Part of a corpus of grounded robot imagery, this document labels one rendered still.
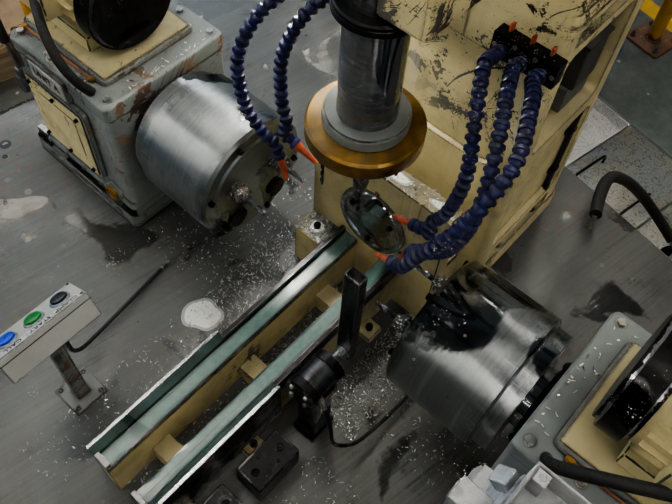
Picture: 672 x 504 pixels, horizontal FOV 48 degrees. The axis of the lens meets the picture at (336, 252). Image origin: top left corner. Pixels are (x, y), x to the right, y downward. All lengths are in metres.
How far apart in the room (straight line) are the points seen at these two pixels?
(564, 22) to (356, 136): 0.31
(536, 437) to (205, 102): 0.78
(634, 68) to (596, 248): 1.76
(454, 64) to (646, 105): 2.11
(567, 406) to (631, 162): 1.42
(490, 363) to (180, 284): 0.71
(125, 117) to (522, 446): 0.88
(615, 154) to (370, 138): 1.47
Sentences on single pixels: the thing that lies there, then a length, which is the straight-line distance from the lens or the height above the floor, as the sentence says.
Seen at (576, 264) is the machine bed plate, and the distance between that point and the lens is 1.70.
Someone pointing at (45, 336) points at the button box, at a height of 1.07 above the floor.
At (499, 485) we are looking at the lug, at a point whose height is 1.38.
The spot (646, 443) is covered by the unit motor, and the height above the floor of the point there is 1.28.
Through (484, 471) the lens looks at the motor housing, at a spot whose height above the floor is 1.35.
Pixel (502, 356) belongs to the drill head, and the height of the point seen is 1.16.
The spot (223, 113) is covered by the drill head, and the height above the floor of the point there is 1.16.
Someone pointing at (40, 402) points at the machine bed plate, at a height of 0.80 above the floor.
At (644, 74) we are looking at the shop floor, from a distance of 3.41.
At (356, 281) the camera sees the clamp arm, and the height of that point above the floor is 1.25.
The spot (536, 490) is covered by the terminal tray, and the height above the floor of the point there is 1.43.
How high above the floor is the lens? 2.16
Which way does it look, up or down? 58 degrees down
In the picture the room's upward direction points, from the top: 5 degrees clockwise
